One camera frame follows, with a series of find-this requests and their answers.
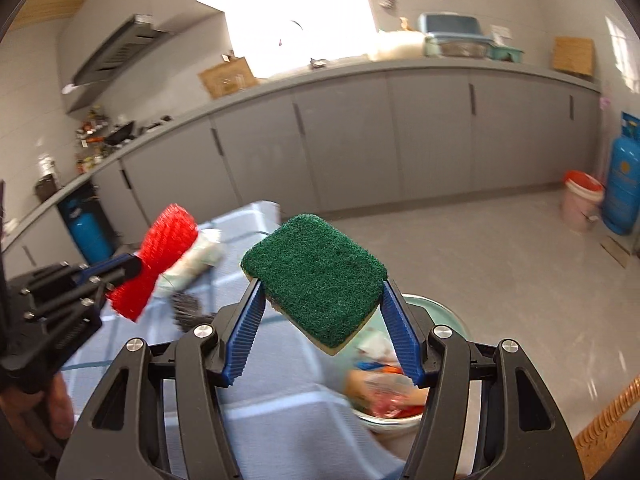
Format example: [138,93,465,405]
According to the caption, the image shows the brown cardboard sheet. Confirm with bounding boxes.
[551,36,597,79]

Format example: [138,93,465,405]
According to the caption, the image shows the wooden cutting board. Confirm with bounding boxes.
[198,55,260,100]

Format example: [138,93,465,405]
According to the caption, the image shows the person's left hand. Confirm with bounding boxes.
[47,374,75,442]

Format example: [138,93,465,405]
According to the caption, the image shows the blue checked tablecloth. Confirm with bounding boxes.
[50,200,416,480]

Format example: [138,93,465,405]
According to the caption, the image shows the blue gas cylinder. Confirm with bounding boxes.
[601,111,640,236]
[65,197,113,265]

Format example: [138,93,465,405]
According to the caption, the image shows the pink bucket orange lid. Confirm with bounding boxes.
[559,170,606,233]

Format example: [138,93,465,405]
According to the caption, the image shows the teal dish rack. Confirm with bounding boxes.
[417,12,526,63]

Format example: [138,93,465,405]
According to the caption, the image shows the dark rice cooker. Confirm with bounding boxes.
[34,174,63,203]

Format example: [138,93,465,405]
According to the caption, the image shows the pale green bucket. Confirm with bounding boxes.
[320,292,473,433]

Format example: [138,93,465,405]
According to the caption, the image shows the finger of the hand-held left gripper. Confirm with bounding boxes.
[17,253,143,296]
[25,284,118,326]

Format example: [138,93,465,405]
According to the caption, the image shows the group of condiment bottles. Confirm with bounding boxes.
[75,105,113,173]

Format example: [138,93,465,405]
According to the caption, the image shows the metal kitchen faucet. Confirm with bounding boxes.
[277,19,331,69]

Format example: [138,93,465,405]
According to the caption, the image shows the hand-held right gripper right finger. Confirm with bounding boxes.
[380,280,586,480]

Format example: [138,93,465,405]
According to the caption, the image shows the black gas stove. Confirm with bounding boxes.
[137,115,173,133]

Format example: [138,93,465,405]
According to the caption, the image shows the clear plastic bag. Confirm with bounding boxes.
[350,370,428,418]

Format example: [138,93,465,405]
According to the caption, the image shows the bright window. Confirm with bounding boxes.
[192,0,381,81]

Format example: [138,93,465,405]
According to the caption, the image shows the woven bamboo basket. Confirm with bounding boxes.
[572,375,640,461]

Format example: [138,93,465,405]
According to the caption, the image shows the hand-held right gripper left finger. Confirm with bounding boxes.
[55,277,266,480]

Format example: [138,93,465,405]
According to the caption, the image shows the black wok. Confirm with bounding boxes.
[105,121,137,145]

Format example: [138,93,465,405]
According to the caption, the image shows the grey base cabinets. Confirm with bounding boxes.
[0,55,603,281]

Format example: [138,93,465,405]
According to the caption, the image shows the black range hood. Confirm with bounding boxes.
[72,14,171,87]

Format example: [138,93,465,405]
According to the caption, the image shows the white crumpled paper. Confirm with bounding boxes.
[357,332,396,361]

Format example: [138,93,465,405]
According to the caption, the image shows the green scouring sponge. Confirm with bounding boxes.
[240,213,389,357]

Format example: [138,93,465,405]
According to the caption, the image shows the red foam fruit net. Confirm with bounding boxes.
[107,203,199,324]

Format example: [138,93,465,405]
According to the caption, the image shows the orange snack wrapper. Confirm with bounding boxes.
[357,358,406,376]

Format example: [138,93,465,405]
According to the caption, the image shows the flat cardboard piece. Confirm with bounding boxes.
[600,235,632,268]

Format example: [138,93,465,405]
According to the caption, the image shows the whitish crumpled plastic bag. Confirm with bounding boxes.
[155,228,226,293]

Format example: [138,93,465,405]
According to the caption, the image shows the black mesh scourer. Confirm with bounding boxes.
[170,290,218,333]

